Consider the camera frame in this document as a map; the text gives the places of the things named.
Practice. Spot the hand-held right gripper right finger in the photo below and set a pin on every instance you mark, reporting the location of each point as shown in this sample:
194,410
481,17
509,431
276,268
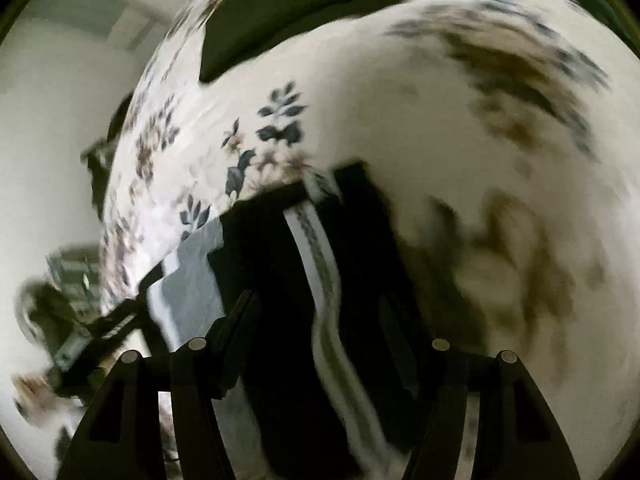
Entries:
400,350

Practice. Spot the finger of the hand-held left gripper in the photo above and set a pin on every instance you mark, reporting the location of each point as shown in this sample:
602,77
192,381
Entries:
112,325

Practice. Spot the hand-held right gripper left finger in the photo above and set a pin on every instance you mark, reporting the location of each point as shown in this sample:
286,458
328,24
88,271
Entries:
232,345

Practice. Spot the striped knit sweater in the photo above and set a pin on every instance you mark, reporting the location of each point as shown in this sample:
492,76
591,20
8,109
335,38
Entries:
300,270

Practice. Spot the green plastic rack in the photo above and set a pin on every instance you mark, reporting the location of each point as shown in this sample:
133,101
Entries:
72,270

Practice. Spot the floral bed sheet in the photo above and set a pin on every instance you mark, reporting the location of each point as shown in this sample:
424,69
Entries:
400,125

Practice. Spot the folded dark green garment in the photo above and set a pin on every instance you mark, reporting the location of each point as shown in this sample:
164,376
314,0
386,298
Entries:
295,15

